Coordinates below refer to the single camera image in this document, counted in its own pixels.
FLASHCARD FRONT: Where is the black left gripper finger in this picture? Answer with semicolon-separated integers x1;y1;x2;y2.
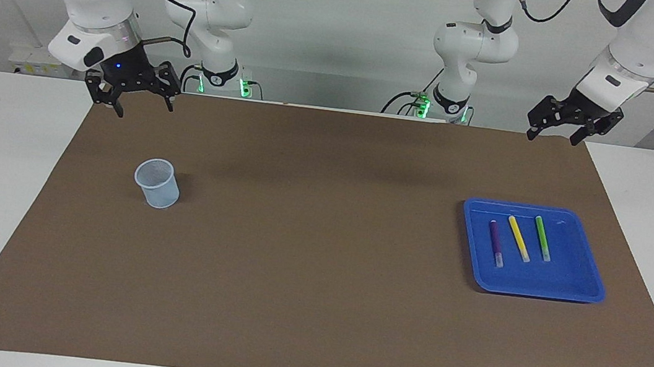
525;93;570;145
569;103;625;152

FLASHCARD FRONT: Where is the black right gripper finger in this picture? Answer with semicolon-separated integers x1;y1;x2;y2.
150;60;185;113
81;68;129;119

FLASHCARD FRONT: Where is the green pen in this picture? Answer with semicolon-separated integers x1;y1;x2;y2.
530;215;557;263

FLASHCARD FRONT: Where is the yellow pen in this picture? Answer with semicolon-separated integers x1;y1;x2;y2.
503;215;536;264

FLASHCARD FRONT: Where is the purple pen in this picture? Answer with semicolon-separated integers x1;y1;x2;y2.
484;219;510;269

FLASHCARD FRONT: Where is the white power strip box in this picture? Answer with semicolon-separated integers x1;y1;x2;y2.
6;42;79;82

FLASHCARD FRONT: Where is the pale blue mesh cup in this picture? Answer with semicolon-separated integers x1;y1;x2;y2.
130;155;185;211

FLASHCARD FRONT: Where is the blue plastic tray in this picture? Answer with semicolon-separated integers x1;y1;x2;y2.
453;196;616;306

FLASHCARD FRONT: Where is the brown table mat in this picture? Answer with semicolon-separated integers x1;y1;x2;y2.
0;67;654;367

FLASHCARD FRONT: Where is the black right base cable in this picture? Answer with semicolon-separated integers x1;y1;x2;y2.
178;63;206;95

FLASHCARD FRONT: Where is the black base cable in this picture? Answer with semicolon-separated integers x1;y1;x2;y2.
178;63;206;95
380;60;445;122

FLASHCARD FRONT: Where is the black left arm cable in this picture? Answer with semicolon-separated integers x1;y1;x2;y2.
505;0;654;93

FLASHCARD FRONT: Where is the black left base cable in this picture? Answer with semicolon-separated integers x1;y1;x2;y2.
380;60;445;122

